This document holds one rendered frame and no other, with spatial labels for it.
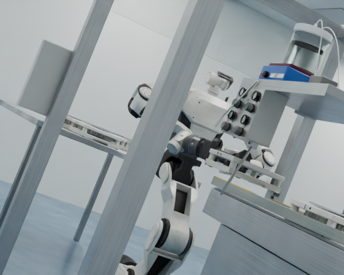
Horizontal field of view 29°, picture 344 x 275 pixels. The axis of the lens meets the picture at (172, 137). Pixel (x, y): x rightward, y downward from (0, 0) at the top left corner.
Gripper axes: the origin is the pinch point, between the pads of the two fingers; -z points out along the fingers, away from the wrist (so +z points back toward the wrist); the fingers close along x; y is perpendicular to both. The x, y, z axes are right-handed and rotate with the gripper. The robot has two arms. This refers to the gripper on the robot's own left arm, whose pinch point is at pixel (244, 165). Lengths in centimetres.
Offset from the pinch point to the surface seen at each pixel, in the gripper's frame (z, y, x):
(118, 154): 111, 35, 16
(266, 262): -72, 6, 30
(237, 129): -38.0, 20.8, -9.1
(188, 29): -138, 70, -15
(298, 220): -88, 8, 14
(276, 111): -41.3, 10.4, -20.7
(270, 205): -70, 11, 13
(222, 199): -35.8, 15.6, 16.8
